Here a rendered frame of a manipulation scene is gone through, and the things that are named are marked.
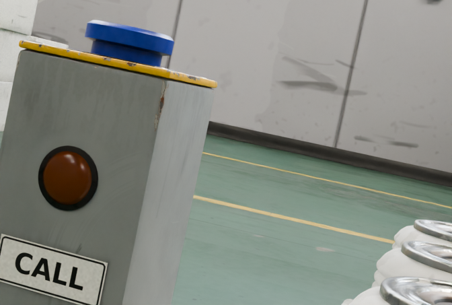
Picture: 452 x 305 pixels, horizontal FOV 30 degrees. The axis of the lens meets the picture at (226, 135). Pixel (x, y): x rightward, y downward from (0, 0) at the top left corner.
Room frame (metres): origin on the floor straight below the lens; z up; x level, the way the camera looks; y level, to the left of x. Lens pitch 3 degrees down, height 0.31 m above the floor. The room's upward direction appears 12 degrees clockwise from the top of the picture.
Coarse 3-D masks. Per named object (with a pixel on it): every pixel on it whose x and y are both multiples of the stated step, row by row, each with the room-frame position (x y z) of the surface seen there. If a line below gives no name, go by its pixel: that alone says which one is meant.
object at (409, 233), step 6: (402, 228) 0.54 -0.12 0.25; (408, 228) 0.53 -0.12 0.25; (414, 228) 0.52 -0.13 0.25; (396, 234) 0.53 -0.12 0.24; (402, 234) 0.52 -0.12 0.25; (408, 234) 0.51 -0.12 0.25; (414, 234) 0.51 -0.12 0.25; (420, 234) 0.51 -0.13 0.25; (426, 234) 0.51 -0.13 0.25; (396, 240) 0.52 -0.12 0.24; (402, 240) 0.51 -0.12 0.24; (408, 240) 0.51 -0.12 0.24; (420, 240) 0.50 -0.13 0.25; (426, 240) 0.50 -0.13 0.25; (432, 240) 0.50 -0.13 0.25; (438, 240) 0.50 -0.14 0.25; (444, 240) 0.50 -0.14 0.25; (396, 246) 0.52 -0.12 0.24
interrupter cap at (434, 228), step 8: (416, 224) 0.52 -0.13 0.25; (424, 224) 0.53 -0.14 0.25; (432, 224) 0.54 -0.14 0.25; (440, 224) 0.55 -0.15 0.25; (448, 224) 0.56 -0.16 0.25; (424, 232) 0.51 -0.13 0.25; (432, 232) 0.50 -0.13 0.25; (440, 232) 0.50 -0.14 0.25; (448, 232) 0.51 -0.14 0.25; (448, 240) 0.50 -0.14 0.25
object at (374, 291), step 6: (372, 288) 0.31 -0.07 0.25; (378, 288) 0.31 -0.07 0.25; (360, 294) 0.31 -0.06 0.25; (366, 294) 0.30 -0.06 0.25; (372, 294) 0.30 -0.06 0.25; (378, 294) 0.30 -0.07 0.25; (354, 300) 0.30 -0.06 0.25; (360, 300) 0.30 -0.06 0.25; (366, 300) 0.29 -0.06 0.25; (372, 300) 0.29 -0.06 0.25; (378, 300) 0.29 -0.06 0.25; (384, 300) 0.29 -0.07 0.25
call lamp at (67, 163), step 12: (60, 156) 0.35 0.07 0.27; (72, 156) 0.35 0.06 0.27; (48, 168) 0.35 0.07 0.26; (60, 168) 0.35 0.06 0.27; (72, 168) 0.35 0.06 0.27; (84, 168) 0.34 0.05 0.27; (48, 180) 0.35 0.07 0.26; (60, 180) 0.35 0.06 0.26; (72, 180) 0.34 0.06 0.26; (84, 180) 0.34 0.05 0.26; (48, 192) 0.35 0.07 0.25; (60, 192) 0.35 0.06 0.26; (72, 192) 0.34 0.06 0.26; (84, 192) 0.34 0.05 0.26; (72, 204) 0.35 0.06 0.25
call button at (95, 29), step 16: (96, 32) 0.37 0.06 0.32; (112, 32) 0.36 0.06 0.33; (128, 32) 0.36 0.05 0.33; (144, 32) 0.37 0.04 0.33; (96, 48) 0.37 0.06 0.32; (112, 48) 0.37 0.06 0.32; (128, 48) 0.37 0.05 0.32; (144, 48) 0.37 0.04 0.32; (160, 48) 0.37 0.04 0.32; (160, 64) 0.38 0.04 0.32
